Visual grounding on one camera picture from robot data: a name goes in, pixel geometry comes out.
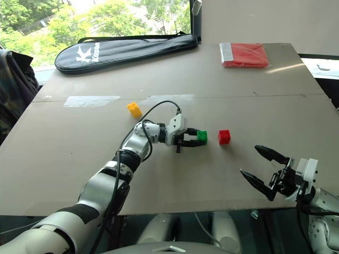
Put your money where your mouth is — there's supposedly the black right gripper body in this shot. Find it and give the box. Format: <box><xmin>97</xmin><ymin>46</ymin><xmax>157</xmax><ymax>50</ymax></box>
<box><xmin>268</xmin><ymin>157</ymin><xmax>302</xmax><ymax>198</ymax></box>

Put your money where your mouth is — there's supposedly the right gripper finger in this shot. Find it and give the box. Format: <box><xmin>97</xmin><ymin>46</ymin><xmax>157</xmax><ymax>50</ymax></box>
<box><xmin>254</xmin><ymin>144</ymin><xmax>291</xmax><ymax>166</ymax></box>
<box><xmin>239</xmin><ymin>169</ymin><xmax>279</xmax><ymax>203</ymax></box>

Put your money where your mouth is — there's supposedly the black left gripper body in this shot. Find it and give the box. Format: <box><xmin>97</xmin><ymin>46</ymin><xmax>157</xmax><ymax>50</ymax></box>
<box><xmin>175</xmin><ymin>133</ymin><xmax>192</xmax><ymax>155</ymax></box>

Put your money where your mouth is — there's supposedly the green toy brick cube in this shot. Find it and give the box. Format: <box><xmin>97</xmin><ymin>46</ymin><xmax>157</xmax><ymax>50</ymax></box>
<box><xmin>197</xmin><ymin>130</ymin><xmax>209</xmax><ymax>145</ymax></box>

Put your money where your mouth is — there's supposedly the red toy brick cube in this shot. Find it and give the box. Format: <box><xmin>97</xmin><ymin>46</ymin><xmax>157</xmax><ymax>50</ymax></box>
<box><xmin>218</xmin><ymin>129</ymin><xmax>231</xmax><ymax>146</ymax></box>

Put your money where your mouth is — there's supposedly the silver rounded robot leg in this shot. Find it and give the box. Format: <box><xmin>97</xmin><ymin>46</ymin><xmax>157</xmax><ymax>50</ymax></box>
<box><xmin>211</xmin><ymin>211</ymin><xmax>243</xmax><ymax>254</ymax></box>
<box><xmin>137</xmin><ymin>212</ymin><xmax>182</xmax><ymax>246</ymax></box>

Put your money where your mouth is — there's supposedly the yellow toy brick cube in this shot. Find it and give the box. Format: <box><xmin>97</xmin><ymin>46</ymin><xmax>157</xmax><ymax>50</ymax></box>
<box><xmin>127</xmin><ymin>101</ymin><xmax>143</xmax><ymax>118</ymax></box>

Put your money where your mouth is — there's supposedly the red packet in clear plastic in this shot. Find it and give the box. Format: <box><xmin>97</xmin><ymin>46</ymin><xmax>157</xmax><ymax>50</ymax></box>
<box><xmin>219</xmin><ymin>42</ymin><xmax>271</xmax><ymax>69</ymax></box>

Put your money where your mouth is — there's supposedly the black racket bag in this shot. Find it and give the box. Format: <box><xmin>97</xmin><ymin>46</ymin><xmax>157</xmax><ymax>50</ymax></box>
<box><xmin>54</xmin><ymin>31</ymin><xmax>202</xmax><ymax>76</ymax></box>

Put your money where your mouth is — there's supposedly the grey robot torso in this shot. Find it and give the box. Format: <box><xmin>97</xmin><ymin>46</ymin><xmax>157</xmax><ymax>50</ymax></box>
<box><xmin>99</xmin><ymin>239</ymin><xmax>222</xmax><ymax>254</ymax></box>

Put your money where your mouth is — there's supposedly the dark patterned jacket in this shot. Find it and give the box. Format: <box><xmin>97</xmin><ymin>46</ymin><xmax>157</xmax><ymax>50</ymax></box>
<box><xmin>0</xmin><ymin>48</ymin><xmax>40</xmax><ymax>146</ymax></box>

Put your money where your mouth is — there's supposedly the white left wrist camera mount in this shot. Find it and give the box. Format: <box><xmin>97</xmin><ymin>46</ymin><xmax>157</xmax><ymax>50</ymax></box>
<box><xmin>165</xmin><ymin>113</ymin><xmax>188</xmax><ymax>147</ymax></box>

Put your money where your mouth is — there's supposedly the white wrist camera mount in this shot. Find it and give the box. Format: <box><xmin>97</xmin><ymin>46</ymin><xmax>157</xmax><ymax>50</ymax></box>
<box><xmin>165</xmin><ymin>113</ymin><xmax>188</xmax><ymax>147</ymax></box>
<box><xmin>284</xmin><ymin>158</ymin><xmax>319</xmax><ymax>204</ymax></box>

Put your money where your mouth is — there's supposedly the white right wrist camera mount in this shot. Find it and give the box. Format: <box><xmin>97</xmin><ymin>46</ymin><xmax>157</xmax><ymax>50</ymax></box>
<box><xmin>284</xmin><ymin>158</ymin><xmax>319</xmax><ymax>204</ymax></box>

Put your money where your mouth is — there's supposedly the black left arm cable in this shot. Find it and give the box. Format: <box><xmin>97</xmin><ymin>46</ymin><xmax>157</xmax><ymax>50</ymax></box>
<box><xmin>90</xmin><ymin>100</ymin><xmax>182</xmax><ymax>254</ymax></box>

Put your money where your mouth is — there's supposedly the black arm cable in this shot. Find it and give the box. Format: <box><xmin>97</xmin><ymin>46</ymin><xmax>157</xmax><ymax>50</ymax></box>
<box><xmin>296</xmin><ymin>197</ymin><xmax>339</xmax><ymax>254</ymax></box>
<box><xmin>90</xmin><ymin>100</ymin><xmax>182</xmax><ymax>254</ymax></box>

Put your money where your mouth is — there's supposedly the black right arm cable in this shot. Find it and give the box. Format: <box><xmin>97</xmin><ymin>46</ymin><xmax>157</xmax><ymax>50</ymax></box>
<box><xmin>296</xmin><ymin>197</ymin><xmax>339</xmax><ymax>254</ymax></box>

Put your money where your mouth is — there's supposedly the thin white cable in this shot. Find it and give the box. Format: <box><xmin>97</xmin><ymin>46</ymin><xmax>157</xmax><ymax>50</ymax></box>
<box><xmin>194</xmin><ymin>212</ymin><xmax>221</xmax><ymax>246</ymax></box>

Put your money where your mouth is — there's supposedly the black window frame post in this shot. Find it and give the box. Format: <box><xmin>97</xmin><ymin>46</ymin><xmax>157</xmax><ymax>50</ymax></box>
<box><xmin>189</xmin><ymin>0</ymin><xmax>203</xmax><ymax>43</ymax></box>

